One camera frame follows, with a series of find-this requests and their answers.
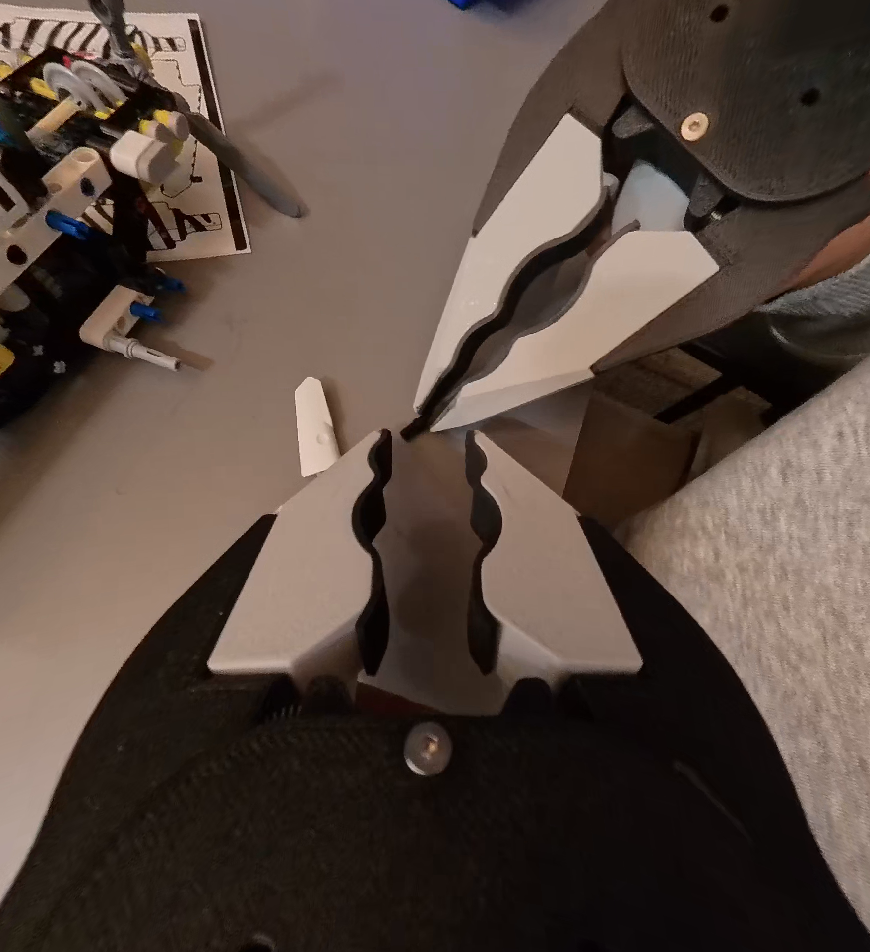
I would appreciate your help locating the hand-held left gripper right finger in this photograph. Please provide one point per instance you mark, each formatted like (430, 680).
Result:
(554, 595)

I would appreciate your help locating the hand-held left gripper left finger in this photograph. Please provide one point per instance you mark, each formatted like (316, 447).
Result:
(293, 595)

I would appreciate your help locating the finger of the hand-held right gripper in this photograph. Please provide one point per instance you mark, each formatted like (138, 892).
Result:
(532, 216)
(628, 312)

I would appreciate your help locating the white lego blade piece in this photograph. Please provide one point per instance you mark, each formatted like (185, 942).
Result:
(314, 424)

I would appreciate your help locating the zebra striped lego helicopter model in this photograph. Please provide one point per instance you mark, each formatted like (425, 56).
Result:
(48, 186)

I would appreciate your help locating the person's right forearm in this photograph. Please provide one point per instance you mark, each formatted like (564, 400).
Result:
(851, 297)

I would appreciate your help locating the brown cardboard box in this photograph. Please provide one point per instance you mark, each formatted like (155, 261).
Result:
(628, 461)

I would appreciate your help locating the blue plastic bin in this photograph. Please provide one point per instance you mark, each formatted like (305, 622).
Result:
(479, 4)

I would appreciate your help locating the person's grey sweatshirt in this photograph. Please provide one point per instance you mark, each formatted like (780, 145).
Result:
(777, 632)

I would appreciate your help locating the white sticker sheet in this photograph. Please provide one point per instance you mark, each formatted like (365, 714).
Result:
(215, 230)

